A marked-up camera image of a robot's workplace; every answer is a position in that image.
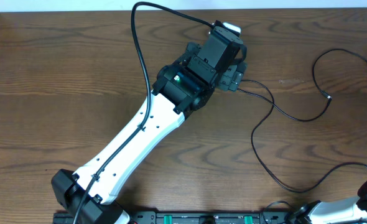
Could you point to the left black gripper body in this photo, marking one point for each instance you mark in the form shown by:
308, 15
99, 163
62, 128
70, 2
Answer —
234, 84

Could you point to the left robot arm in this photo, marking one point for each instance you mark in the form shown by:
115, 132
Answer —
89, 193

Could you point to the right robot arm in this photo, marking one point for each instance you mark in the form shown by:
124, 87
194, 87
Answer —
349, 210

